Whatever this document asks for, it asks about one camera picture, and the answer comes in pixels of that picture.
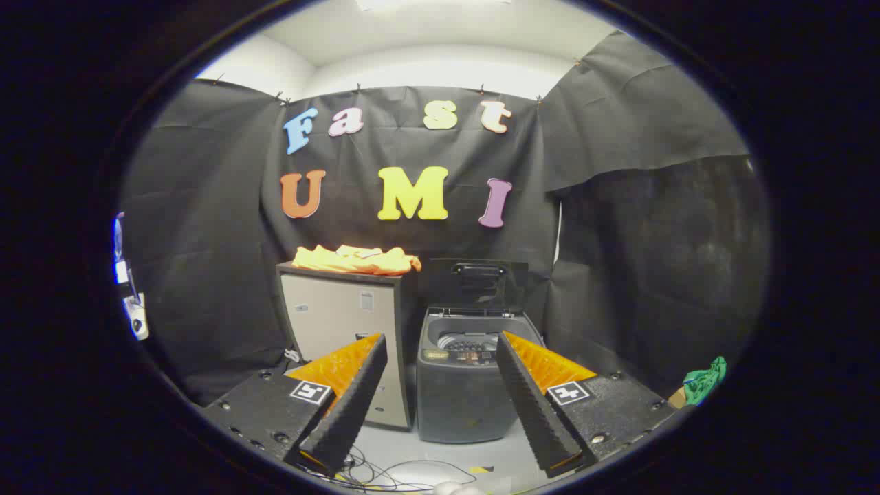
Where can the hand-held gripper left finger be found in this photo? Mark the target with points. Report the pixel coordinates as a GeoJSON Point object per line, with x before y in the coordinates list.
{"type": "Point", "coordinates": [347, 412]}

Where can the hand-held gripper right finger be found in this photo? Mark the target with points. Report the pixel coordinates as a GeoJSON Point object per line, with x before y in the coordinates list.
{"type": "Point", "coordinates": [540, 419]}

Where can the grey washing machine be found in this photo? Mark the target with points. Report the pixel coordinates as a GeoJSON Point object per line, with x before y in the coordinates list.
{"type": "Point", "coordinates": [457, 402]}

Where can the orange shirt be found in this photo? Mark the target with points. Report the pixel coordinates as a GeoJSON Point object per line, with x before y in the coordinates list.
{"type": "Point", "coordinates": [344, 262]}

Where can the yellow and black floor tape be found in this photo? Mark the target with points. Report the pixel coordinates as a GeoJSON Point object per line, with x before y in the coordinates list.
{"type": "Point", "coordinates": [481, 469]}

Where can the beige cabinet with dark top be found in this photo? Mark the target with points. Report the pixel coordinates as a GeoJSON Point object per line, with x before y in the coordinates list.
{"type": "Point", "coordinates": [330, 309]}

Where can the green cloth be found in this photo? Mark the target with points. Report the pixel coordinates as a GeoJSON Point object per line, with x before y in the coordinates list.
{"type": "Point", "coordinates": [702, 381]}

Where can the black backdrop cloth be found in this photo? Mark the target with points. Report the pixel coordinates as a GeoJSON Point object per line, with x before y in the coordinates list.
{"type": "Point", "coordinates": [206, 240]}

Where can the white device with blue light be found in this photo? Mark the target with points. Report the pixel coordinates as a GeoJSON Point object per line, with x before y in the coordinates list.
{"type": "Point", "coordinates": [136, 320]}

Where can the ceiling light panel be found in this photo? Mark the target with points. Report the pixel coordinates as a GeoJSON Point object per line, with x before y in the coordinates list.
{"type": "Point", "coordinates": [433, 4]}

